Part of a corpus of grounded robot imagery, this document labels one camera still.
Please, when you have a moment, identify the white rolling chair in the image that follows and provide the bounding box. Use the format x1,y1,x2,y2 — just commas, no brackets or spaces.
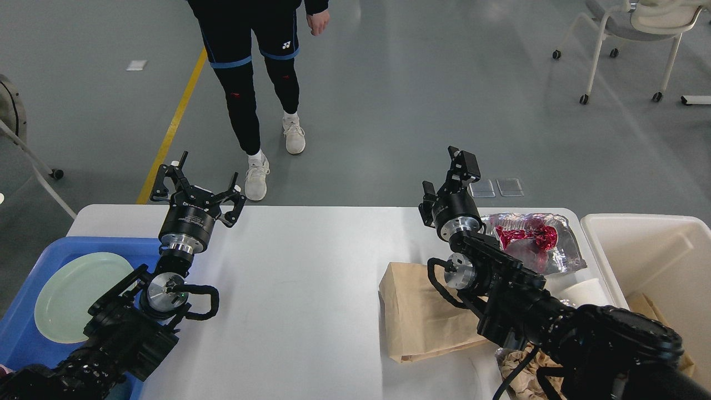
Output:
552,1,709,105

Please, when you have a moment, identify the blue plastic tray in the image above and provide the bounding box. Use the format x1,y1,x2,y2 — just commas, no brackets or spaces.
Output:
2,237,178,399

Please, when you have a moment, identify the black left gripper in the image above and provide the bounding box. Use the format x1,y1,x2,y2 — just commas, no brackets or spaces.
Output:
150,151,247,256

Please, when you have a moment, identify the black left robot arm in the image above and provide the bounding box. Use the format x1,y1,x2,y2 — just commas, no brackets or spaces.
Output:
2,152,246,399

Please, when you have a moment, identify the floor outlet plate left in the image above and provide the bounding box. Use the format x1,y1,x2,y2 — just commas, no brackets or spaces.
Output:
469,179,496,198

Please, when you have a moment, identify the brown paper bag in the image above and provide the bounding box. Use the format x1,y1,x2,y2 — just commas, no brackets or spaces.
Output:
379,262,487,363

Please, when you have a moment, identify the silver red foil wrapper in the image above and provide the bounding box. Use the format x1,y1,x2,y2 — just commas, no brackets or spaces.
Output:
482,212,588,276

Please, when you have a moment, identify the floor outlet plate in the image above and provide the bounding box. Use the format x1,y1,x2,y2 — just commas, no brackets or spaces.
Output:
496,178,525,197
469,179,496,198

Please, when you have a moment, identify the floor outlet plate right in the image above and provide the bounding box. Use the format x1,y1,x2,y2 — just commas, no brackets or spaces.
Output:
496,178,525,197

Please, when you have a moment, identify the pale green plate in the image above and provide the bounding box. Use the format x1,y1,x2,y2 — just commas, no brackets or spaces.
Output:
34,252,134,344

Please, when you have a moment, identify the person's hand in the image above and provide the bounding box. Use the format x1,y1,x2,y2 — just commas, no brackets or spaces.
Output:
306,10,331,37

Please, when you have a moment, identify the person in black clothes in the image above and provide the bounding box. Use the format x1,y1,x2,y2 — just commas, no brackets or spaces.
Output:
188,1,329,202

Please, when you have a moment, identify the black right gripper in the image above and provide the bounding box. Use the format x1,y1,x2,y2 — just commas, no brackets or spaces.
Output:
419,146,483,242

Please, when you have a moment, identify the white paper cup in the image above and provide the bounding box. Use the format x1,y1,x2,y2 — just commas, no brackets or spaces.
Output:
558,278,613,307

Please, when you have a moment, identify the white plastic bin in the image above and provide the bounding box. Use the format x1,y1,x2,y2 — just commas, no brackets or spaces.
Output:
581,213,710,388

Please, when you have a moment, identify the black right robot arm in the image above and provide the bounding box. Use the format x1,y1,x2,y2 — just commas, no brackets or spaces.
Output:
419,146,709,399

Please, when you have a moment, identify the grey chair at left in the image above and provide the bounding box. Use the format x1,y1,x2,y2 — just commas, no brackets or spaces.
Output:
1,75,78,219

